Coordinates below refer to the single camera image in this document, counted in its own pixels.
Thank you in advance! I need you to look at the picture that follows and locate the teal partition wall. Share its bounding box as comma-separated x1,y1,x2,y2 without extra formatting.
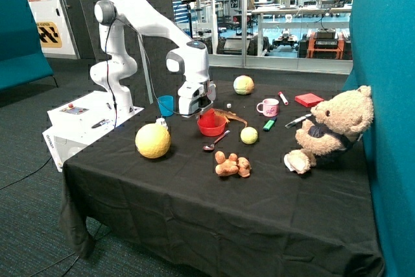
345,0,414,276

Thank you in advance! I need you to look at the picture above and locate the metal spoon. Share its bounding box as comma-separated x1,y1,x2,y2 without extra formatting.
202,130,230,151

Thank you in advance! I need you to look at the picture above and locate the small white bottle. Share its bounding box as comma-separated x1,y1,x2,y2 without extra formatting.
156,117,169,130

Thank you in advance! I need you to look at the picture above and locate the orange toy lizard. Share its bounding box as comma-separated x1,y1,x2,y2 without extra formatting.
213,108,248,128

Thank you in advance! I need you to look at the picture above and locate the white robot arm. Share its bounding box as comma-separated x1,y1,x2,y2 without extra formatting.
90,0,215,118

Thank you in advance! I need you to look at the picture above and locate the large beige teddy bear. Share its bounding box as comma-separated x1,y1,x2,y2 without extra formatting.
284,86,374,174

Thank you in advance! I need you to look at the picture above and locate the large yellow ball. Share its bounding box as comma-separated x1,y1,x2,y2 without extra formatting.
135,123,171,159

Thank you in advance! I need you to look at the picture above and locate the pastel multicolour ball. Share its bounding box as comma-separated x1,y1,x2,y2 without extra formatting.
233,75,255,95

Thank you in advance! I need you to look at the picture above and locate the black pen on base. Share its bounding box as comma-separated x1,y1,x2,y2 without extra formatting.
92,119,110,128

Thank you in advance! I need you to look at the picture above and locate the dark grey partition panel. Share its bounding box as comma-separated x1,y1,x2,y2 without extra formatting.
64,0,183,106

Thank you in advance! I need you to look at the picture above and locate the small yellow-green ball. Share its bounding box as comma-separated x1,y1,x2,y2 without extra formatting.
240,127,258,145

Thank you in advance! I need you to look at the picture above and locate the black tablecloth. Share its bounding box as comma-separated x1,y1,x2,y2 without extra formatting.
58,78,386,277

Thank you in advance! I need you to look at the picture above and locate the teal sofa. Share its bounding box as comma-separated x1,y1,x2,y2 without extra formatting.
0,0,54,91

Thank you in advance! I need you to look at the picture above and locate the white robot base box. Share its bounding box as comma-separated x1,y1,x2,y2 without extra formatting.
43,91,143,172

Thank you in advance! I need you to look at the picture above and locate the red white marker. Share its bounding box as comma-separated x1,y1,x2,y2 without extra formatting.
278,91,289,106

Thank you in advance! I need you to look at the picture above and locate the red square box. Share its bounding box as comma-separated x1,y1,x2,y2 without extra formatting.
294,93,324,108

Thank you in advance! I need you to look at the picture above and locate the blue plastic cup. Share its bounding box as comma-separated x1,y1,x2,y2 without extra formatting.
158,95,174,117

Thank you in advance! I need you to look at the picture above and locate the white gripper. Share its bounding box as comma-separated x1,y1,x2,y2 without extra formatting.
178,81,216,121

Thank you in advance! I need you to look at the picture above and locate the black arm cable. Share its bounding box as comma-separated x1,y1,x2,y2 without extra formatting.
105,19,189,128

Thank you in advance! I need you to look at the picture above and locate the small orange plush toy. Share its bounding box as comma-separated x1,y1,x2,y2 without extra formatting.
215,151,252,178

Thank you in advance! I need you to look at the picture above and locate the red plastic bowl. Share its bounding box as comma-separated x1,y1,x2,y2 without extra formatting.
197,115,226,137

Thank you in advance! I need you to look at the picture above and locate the green highlighter pen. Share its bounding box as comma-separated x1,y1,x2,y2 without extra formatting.
263,116,278,132

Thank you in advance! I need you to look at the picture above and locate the pink mug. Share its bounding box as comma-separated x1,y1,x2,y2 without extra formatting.
256,98,279,117

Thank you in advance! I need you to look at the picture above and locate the red plastic cup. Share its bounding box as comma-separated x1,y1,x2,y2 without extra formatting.
199,108,215,128

